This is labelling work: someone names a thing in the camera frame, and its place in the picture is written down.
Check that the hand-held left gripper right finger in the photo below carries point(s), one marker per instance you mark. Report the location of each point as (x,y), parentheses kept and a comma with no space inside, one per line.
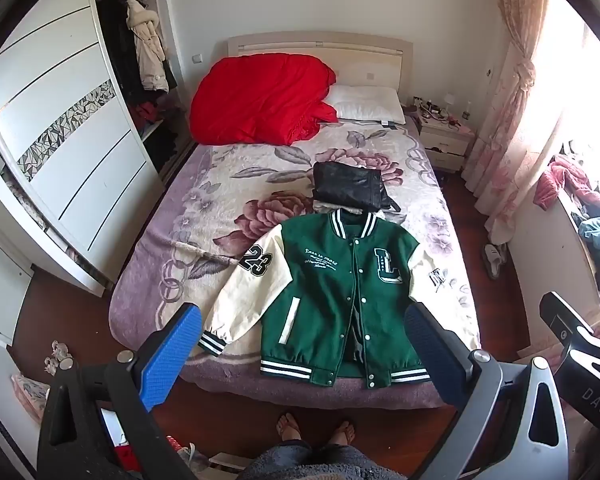
(430,355)

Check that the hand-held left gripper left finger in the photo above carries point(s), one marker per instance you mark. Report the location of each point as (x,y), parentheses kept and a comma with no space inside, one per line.
(172,355)

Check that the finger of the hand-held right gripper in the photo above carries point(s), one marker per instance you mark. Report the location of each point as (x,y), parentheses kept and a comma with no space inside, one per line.
(562,320)

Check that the green and cream varsity jacket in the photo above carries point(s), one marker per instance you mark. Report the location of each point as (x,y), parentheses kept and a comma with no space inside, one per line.
(325,305)

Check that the red folded clothes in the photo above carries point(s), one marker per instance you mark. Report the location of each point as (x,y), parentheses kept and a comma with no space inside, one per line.
(145,115)

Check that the black hanging clothes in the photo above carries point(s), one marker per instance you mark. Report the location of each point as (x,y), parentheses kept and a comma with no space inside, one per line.
(115,45)

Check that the white slipper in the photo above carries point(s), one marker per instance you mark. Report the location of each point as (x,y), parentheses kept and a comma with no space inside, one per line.
(495,260)

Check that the small white figurine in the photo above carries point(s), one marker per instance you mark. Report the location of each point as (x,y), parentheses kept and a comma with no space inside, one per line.
(57,357)

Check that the person's right foot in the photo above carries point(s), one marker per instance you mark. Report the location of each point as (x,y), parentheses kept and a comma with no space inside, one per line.
(342,432)

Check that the person's foot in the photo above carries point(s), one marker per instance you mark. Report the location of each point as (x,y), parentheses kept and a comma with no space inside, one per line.
(286,426)
(342,432)

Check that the pink cloth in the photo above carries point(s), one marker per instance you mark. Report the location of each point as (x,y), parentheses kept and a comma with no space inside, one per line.
(562,180)

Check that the person's left foot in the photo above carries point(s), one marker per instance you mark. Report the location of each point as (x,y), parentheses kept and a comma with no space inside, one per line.
(286,426)

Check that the person's grey pants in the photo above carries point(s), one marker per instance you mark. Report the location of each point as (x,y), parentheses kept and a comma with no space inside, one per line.
(315,462)

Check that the beige folded cloth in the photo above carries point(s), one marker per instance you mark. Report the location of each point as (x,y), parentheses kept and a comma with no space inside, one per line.
(332,206)

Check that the black leather jacket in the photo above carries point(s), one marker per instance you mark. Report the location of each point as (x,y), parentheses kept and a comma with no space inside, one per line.
(352,185)

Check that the white nightstand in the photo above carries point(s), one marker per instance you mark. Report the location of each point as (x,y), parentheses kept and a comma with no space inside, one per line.
(445,142)

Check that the pink floral curtain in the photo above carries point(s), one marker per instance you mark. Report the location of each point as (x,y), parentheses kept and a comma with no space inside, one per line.
(515,100)

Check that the white sliding-door wardrobe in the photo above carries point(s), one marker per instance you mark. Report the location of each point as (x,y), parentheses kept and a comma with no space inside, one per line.
(75,145)

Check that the clutter of small bottles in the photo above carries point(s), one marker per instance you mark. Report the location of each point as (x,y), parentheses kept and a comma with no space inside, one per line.
(437,110)

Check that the white pillow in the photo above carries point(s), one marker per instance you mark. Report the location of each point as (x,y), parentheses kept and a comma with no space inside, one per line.
(367,102)

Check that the red duvet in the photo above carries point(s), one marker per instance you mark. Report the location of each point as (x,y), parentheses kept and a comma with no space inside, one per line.
(265,100)

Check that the beige hanging coat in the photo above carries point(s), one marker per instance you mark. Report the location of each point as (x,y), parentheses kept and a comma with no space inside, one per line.
(147,50)

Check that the beige wooden bed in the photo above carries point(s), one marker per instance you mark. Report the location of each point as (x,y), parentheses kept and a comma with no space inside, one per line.
(320,42)

